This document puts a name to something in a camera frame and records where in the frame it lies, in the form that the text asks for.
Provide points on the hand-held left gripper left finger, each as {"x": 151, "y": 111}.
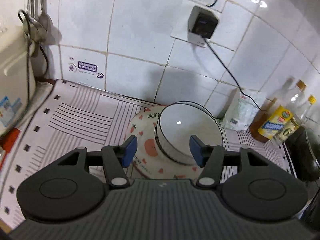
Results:
{"x": 130, "y": 150}

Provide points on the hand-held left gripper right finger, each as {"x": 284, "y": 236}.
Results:
{"x": 196, "y": 153}

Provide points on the white black rimmed bowl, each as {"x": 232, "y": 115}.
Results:
{"x": 185, "y": 122}

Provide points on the white seasoning packet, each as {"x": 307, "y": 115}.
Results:
{"x": 240, "y": 110}

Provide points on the amber liquid bottle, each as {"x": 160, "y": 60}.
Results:
{"x": 256, "y": 127}

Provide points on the striped table mat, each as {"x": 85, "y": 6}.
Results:
{"x": 75, "y": 115}

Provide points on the clear yellow label bottle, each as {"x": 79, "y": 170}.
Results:
{"x": 275, "y": 121}

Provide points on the orange capped clear bottle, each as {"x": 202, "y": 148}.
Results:
{"x": 287, "y": 130}

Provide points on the black wok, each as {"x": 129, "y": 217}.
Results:
{"x": 305, "y": 155}

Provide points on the yellow capped clear bottle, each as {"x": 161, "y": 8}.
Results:
{"x": 308, "y": 112}

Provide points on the black power adapter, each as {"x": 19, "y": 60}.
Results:
{"x": 203, "y": 22}

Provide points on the white rice cooker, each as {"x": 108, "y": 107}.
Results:
{"x": 15, "y": 80}

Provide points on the hanging metal utensils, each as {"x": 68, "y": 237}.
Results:
{"x": 37, "y": 2}

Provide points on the purple wall sticker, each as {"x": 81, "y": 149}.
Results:
{"x": 86, "y": 67}

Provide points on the white wall socket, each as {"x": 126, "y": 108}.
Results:
{"x": 180, "y": 25}

